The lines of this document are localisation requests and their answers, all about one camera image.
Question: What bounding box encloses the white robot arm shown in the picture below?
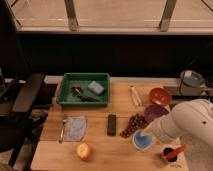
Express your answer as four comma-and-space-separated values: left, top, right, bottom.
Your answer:
145, 99, 213, 171

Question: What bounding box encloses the light blue sponge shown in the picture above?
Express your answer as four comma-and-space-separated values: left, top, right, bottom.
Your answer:
88, 81, 105, 95

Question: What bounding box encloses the green plastic tray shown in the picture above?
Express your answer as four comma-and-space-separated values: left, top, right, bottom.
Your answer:
57, 73, 110, 107

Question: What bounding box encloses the pale yellow banana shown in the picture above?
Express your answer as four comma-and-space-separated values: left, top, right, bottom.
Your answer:
130, 86, 142, 106

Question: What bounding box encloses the dark tool in tray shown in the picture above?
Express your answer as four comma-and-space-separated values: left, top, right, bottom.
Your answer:
71, 86, 97, 102

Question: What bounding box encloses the black remote control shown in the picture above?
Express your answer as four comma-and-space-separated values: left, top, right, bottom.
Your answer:
107, 114, 117, 136

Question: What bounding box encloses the bunch of dark grapes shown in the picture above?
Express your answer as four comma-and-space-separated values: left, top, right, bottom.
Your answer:
120, 114, 147, 138

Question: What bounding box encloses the blue folded cloth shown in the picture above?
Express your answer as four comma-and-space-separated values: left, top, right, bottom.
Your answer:
66, 116, 87, 142

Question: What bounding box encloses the purple bowl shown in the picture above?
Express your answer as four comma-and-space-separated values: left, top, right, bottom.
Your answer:
144, 105, 169, 123

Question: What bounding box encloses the orange bowl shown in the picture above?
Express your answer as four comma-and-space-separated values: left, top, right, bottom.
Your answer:
149, 88, 172, 106

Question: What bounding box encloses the white cup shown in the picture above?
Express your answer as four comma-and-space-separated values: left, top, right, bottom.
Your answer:
131, 129, 156, 152

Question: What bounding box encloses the orange fruit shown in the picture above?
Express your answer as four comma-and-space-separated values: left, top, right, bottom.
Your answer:
76, 143, 92, 161

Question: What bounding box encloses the metal spoon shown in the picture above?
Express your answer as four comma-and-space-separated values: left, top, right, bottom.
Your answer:
59, 118, 67, 144

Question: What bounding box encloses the black office chair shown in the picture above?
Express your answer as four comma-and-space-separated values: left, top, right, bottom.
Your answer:
0, 74, 47, 167

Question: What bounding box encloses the metal bowl on stand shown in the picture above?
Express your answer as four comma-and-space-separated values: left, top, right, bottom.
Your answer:
180, 70, 204, 87

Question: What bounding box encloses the dark small cup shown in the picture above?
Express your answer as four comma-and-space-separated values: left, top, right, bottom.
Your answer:
162, 147, 178, 164

